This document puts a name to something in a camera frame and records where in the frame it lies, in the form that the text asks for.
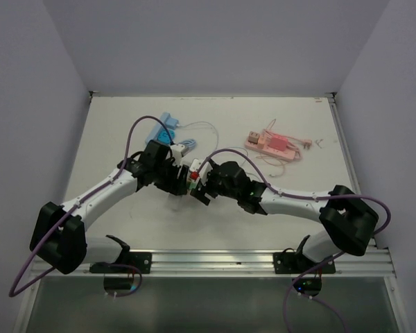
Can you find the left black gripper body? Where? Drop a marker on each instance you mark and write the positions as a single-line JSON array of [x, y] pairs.
[[166, 177]]

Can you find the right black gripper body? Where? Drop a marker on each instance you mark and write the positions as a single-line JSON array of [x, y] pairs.
[[213, 187]]

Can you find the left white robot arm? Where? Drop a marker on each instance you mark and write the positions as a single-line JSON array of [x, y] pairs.
[[60, 234]]

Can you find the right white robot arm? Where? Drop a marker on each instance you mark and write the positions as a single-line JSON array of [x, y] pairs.
[[347, 220]]

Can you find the blue round plug adapter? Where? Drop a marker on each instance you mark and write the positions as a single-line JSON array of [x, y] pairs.
[[166, 136]]

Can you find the red pink charger plug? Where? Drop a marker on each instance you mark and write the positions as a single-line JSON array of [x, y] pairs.
[[278, 143]]

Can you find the blue power strip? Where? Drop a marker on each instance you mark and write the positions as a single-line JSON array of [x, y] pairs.
[[168, 122]]

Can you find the tan cube adapter on strip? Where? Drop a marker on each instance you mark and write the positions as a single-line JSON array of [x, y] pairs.
[[253, 137]]

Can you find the pink power strip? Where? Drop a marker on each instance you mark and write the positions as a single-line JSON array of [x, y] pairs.
[[287, 155]]

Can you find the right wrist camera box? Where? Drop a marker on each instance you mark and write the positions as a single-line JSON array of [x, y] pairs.
[[198, 171]]

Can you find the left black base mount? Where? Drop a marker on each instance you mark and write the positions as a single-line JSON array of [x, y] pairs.
[[142, 261]]

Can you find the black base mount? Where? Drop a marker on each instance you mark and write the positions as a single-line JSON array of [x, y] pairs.
[[289, 262], [142, 261]]

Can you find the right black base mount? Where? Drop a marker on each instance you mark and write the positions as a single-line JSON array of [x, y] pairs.
[[289, 262]]

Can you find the aluminium front rail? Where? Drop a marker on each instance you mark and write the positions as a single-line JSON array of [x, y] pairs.
[[254, 263]]

